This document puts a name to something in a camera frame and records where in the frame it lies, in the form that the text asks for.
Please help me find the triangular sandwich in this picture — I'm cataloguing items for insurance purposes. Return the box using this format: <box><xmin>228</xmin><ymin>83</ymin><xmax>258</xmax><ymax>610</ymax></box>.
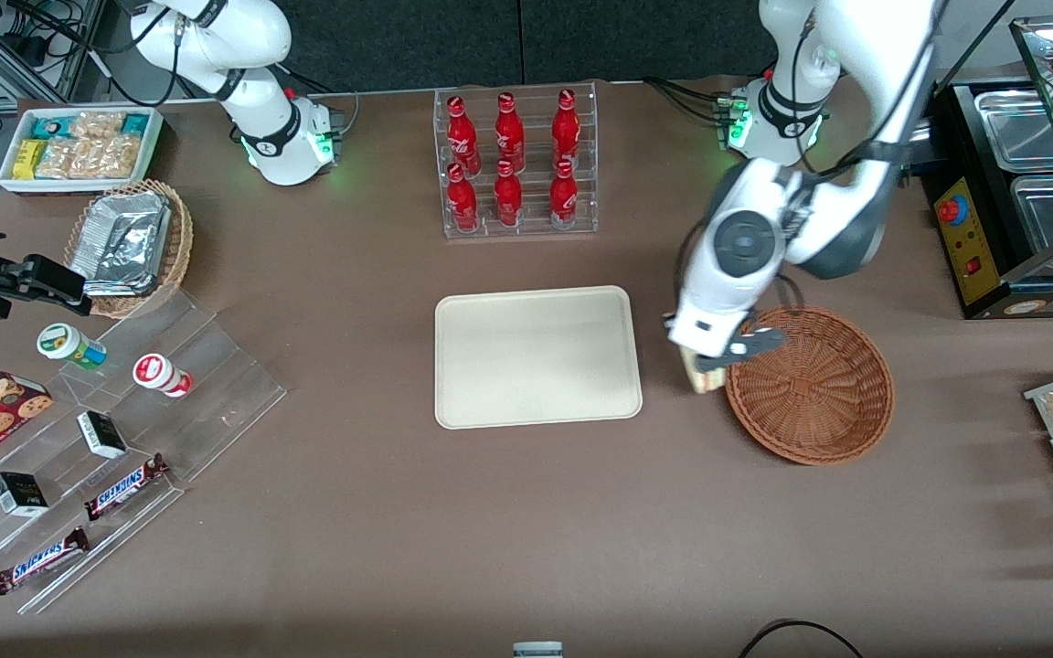
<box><xmin>686</xmin><ymin>352</ymin><xmax>731</xmax><ymax>396</ymax></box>

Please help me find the brown wicker basket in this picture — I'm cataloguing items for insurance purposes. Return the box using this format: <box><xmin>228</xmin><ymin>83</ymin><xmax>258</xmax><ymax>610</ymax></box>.
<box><xmin>725</xmin><ymin>305</ymin><xmax>896</xmax><ymax>467</ymax></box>

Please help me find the light tan wicker basket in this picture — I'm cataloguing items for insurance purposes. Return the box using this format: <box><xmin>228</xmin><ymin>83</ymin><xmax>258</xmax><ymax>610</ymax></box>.
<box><xmin>63</xmin><ymin>178</ymin><xmax>195</xmax><ymax>319</ymax></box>

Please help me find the beige plastic tray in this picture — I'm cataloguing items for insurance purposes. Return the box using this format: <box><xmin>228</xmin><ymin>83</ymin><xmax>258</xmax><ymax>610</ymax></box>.
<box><xmin>434</xmin><ymin>285</ymin><xmax>644</xmax><ymax>430</ymax></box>

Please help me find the green lidded yogurt cup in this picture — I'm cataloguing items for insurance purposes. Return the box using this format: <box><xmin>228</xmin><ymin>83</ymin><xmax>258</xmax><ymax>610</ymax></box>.
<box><xmin>37</xmin><ymin>323</ymin><xmax>109</xmax><ymax>370</ymax></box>

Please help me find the silver foil container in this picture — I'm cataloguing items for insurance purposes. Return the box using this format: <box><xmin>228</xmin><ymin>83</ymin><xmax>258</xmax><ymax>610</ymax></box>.
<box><xmin>69</xmin><ymin>191</ymin><xmax>172</xmax><ymax>299</ymax></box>

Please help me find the clear nut snack bag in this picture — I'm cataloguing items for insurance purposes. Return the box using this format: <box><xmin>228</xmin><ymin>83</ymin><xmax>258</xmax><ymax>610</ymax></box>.
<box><xmin>36</xmin><ymin>137</ymin><xmax>76</xmax><ymax>180</ymax></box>
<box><xmin>68</xmin><ymin>111</ymin><xmax>126</xmax><ymax>140</ymax></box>
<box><xmin>101</xmin><ymin>134</ymin><xmax>143</xmax><ymax>180</ymax></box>
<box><xmin>69</xmin><ymin>137</ymin><xmax>109</xmax><ymax>180</ymax></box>

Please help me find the yellow snack packet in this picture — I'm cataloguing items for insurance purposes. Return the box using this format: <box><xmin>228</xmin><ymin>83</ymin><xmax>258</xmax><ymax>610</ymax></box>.
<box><xmin>13</xmin><ymin>139</ymin><xmax>48</xmax><ymax>182</ymax></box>

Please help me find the red lidded yogurt cup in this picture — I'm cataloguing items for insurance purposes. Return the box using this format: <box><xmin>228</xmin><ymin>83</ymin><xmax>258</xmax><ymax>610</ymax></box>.
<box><xmin>132</xmin><ymin>353</ymin><xmax>193</xmax><ymax>399</ymax></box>

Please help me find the small black carton box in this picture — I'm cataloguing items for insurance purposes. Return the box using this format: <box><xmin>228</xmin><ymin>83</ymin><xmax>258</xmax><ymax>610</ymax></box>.
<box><xmin>76</xmin><ymin>409</ymin><xmax>129</xmax><ymax>461</ymax></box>
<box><xmin>0</xmin><ymin>470</ymin><xmax>50</xmax><ymax>520</ymax></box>

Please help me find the white plastic snack bin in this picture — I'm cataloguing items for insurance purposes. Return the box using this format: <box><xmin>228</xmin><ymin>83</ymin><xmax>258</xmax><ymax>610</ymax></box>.
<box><xmin>0</xmin><ymin>106</ymin><xmax>165</xmax><ymax>196</ymax></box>

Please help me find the clear acrylic stepped stand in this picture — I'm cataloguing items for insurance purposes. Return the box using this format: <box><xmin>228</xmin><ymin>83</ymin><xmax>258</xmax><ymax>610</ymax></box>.
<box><xmin>0</xmin><ymin>288</ymin><xmax>288</xmax><ymax>615</ymax></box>

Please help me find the Snickers chocolate bar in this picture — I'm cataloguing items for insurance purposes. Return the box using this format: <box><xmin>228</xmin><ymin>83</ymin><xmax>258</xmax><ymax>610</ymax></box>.
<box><xmin>0</xmin><ymin>526</ymin><xmax>91</xmax><ymax>598</ymax></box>
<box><xmin>83</xmin><ymin>453</ymin><xmax>172</xmax><ymax>523</ymax></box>

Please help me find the red cola bottle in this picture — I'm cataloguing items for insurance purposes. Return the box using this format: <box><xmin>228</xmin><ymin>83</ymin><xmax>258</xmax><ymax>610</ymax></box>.
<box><xmin>552</xmin><ymin>89</ymin><xmax>581</xmax><ymax>172</ymax></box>
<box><xmin>447</xmin><ymin>163</ymin><xmax>480</xmax><ymax>233</ymax></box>
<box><xmin>549</xmin><ymin>159</ymin><xmax>580</xmax><ymax>230</ymax></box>
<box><xmin>494</xmin><ymin>160</ymin><xmax>524</xmax><ymax>228</ymax></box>
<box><xmin>495</xmin><ymin>92</ymin><xmax>526</xmax><ymax>175</ymax></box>
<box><xmin>447</xmin><ymin>95</ymin><xmax>480</xmax><ymax>176</ymax></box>

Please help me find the clear acrylic bottle rack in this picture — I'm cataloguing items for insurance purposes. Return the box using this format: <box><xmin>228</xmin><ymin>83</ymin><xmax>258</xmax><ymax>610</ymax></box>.
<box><xmin>433</xmin><ymin>80</ymin><xmax>599</xmax><ymax>240</ymax></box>

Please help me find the black hot food display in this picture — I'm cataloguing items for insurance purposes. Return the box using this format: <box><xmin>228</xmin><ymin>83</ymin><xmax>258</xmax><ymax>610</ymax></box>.
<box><xmin>910</xmin><ymin>14</ymin><xmax>1053</xmax><ymax>321</ymax></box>

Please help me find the aluminium frame strut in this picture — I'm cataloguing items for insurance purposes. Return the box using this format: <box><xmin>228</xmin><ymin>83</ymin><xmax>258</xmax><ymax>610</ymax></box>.
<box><xmin>0</xmin><ymin>0</ymin><xmax>127</xmax><ymax>103</ymax></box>

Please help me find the black base cable bundle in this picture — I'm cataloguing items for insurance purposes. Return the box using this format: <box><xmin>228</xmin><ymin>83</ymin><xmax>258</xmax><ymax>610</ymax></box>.
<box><xmin>643</xmin><ymin>77</ymin><xmax>734</xmax><ymax>125</ymax></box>

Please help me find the black looped cable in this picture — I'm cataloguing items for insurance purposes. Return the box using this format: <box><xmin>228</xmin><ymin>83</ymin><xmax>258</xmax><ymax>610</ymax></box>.
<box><xmin>736</xmin><ymin>619</ymin><xmax>867</xmax><ymax>658</ymax></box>

